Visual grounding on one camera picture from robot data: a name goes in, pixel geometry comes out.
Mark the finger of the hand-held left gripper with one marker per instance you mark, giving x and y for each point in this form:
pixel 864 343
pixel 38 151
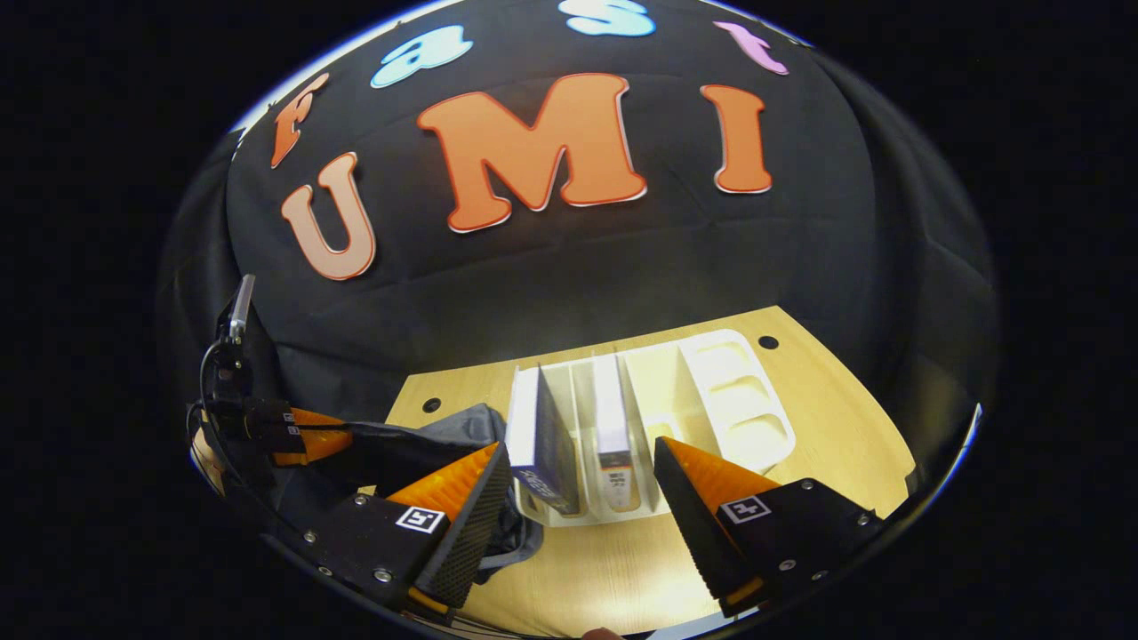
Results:
pixel 307 447
pixel 316 420

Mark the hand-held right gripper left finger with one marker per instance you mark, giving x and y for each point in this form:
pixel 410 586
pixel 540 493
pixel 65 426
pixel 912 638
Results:
pixel 471 533

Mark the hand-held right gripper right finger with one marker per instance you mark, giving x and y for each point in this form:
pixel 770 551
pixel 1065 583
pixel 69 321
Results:
pixel 702 542

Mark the grey schoolbag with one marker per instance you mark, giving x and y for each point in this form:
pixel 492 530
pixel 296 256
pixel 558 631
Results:
pixel 418 444

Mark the blue cover book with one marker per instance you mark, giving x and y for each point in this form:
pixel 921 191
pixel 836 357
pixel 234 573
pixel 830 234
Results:
pixel 542 444

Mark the cream bookshelf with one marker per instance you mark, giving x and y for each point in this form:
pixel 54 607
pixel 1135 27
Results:
pixel 729 400

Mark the white portrait cover book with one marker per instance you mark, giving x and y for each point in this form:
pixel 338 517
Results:
pixel 613 427

